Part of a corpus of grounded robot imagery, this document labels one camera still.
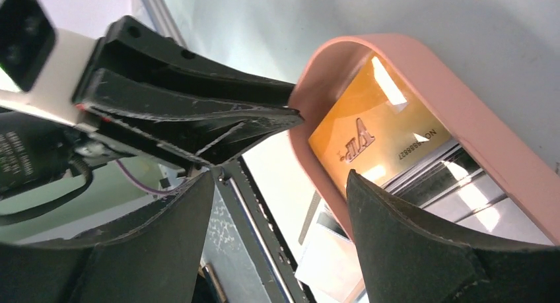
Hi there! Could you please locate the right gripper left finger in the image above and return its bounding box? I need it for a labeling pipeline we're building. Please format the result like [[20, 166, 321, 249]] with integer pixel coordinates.
[[1, 172, 215, 302]]

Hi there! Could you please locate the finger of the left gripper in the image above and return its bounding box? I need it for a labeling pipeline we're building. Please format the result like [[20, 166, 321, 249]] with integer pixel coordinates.
[[94, 16, 295, 106], [73, 69, 303, 166]]

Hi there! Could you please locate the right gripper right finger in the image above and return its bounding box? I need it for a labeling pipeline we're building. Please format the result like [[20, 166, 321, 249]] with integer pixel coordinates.
[[347, 170, 559, 302]]

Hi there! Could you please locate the grey card holder wallet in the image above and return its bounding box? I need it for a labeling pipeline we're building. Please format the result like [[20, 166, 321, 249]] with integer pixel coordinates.
[[295, 192, 368, 302]]

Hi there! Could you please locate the pink oval tray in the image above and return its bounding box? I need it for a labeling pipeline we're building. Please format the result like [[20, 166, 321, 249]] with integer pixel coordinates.
[[288, 34, 559, 244]]

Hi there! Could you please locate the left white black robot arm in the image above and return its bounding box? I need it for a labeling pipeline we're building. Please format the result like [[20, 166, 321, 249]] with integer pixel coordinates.
[[1, 13, 302, 225]]

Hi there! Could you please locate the yellow credit card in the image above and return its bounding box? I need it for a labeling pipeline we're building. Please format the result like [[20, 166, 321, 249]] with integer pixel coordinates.
[[308, 53, 451, 195]]

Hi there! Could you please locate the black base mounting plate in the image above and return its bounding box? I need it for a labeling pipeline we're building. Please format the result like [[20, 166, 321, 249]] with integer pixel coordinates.
[[201, 158, 316, 302]]

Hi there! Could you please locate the aluminium frame rail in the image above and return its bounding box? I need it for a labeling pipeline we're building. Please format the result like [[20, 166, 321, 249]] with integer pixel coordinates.
[[140, 0, 187, 48]]

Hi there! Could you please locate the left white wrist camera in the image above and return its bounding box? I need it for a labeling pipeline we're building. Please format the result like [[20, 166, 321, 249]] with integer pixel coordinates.
[[1, 0, 96, 131]]

